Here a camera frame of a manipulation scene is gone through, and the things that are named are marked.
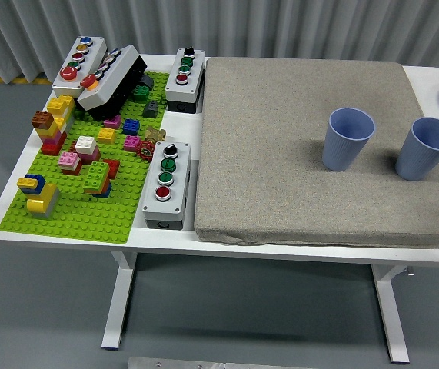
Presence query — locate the yellow blue brick duck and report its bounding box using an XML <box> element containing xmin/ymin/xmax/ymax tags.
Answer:
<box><xmin>16</xmin><ymin>174</ymin><xmax>61</xmax><ymax>220</ymax></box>

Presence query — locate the yellow white brick stack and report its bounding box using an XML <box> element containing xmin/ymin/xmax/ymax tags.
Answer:
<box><xmin>47</xmin><ymin>95</ymin><xmax>77</xmax><ymax>131</ymax></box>

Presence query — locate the white-topped brick stack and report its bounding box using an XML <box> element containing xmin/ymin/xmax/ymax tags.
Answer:
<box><xmin>75</xmin><ymin>135</ymin><xmax>101</xmax><ymax>165</ymax></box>

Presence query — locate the brass valve red handwheel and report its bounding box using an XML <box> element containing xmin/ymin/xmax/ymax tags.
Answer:
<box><xmin>135</xmin><ymin>125</ymin><xmax>167</xmax><ymax>162</ymax></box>

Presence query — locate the blue ribbed plastic cup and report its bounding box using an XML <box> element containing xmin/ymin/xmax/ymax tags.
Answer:
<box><xmin>394</xmin><ymin>117</ymin><xmax>439</xmax><ymax>181</ymax></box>
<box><xmin>321</xmin><ymin>107</ymin><xmax>377</xmax><ymax>172</ymax></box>

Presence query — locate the green brick baseplate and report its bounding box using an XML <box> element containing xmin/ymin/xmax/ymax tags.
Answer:
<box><xmin>0</xmin><ymin>71</ymin><xmax>171</xmax><ymax>245</ymax></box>

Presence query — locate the grey-brown cushion mat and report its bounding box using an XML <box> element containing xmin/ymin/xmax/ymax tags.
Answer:
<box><xmin>194</xmin><ymin>56</ymin><xmax>439</xmax><ymax>248</ymax></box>

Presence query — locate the tilted five-button control box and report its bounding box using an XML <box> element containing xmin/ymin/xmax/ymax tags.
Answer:
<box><xmin>76</xmin><ymin>44</ymin><xmax>148</xmax><ymax>120</ymax></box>

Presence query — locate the blue brick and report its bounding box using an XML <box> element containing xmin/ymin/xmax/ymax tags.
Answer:
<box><xmin>121</xmin><ymin>118</ymin><xmax>141</xmax><ymax>136</ymax></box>

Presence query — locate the grey sloped brick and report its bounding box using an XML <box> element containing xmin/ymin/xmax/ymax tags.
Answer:
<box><xmin>143</xmin><ymin>100</ymin><xmax>161</xmax><ymax>118</ymax></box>

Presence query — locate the green-topped brick stack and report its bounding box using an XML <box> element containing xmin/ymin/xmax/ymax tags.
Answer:
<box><xmin>82</xmin><ymin>161</ymin><xmax>112</xmax><ymax>199</ymax></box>

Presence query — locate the upright five-button control box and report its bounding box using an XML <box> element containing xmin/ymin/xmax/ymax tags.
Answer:
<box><xmin>52</xmin><ymin>36</ymin><xmax>108</xmax><ymax>99</ymax></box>

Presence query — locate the pink-topped brick stack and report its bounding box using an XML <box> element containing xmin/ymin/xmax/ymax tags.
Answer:
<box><xmin>57</xmin><ymin>151</ymin><xmax>84</xmax><ymax>177</ymax></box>

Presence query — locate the green brick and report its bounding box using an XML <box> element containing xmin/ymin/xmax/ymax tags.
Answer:
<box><xmin>131</xmin><ymin>84</ymin><xmax>151</xmax><ymax>102</ymax></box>

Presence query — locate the white table leg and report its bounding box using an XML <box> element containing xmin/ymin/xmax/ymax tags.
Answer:
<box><xmin>371</xmin><ymin>264</ymin><xmax>411</xmax><ymax>364</ymax></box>
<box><xmin>101</xmin><ymin>251</ymin><xmax>139</xmax><ymax>351</ymax></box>

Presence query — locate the brown-topped brick stack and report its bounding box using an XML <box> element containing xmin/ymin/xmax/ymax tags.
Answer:
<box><xmin>31</xmin><ymin>110</ymin><xmax>68</xmax><ymax>156</ymax></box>

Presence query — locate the four-button control box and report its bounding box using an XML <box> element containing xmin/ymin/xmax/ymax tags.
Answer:
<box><xmin>141</xmin><ymin>141</ymin><xmax>192</xmax><ymax>231</ymax></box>
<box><xmin>164</xmin><ymin>48</ymin><xmax>207</xmax><ymax>115</ymax></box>

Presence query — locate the grey pleated curtain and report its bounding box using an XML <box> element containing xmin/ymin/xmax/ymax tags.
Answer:
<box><xmin>0</xmin><ymin>0</ymin><xmax>439</xmax><ymax>84</ymax></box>

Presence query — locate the red brick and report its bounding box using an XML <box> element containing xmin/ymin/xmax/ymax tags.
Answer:
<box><xmin>103</xmin><ymin>158</ymin><xmax>121</xmax><ymax>180</ymax></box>

